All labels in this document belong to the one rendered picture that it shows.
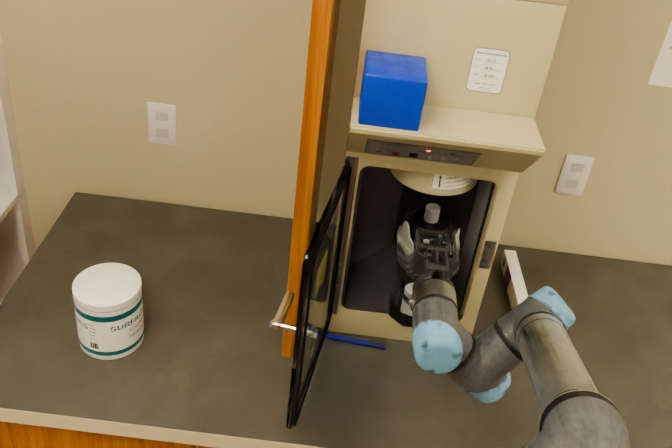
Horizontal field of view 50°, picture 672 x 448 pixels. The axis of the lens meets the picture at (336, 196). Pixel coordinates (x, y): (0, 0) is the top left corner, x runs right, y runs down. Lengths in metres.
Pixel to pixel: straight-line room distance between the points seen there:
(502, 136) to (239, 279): 0.76
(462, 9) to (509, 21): 0.08
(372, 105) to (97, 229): 0.94
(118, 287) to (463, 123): 0.73
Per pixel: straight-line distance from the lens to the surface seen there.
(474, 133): 1.22
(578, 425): 0.87
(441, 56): 1.25
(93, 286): 1.49
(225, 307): 1.64
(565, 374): 0.98
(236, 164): 1.89
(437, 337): 1.13
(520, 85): 1.29
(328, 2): 1.12
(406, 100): 1.16
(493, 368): 1.21
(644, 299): 1.96
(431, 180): 1.39
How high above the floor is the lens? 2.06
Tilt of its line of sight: 34 degrees down
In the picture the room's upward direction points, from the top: 7 degrees clockwise
